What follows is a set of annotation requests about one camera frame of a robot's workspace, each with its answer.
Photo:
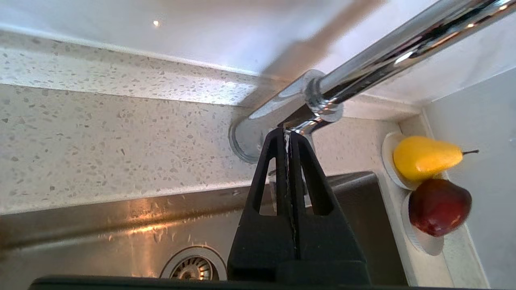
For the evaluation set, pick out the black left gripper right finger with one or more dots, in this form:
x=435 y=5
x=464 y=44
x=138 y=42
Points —
x=330 y=245

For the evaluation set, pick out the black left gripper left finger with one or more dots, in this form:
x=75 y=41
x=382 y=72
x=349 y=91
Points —
x=262 y=245

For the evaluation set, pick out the chrome gooseneck faucet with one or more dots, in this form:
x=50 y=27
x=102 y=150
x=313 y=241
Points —
x=363 y=68

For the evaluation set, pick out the stainless steel sink basin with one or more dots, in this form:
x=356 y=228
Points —
x=121 y=225

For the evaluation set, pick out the round metal drain strainer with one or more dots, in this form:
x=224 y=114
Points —
x=193 y=266

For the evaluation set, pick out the small white dish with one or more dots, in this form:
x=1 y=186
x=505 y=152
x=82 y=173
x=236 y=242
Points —
x=389 y=161

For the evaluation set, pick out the dark red apple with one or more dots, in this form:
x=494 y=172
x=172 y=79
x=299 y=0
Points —
x=439 y=207

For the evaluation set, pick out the yellow pear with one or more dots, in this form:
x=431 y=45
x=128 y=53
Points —
x=423 y=157

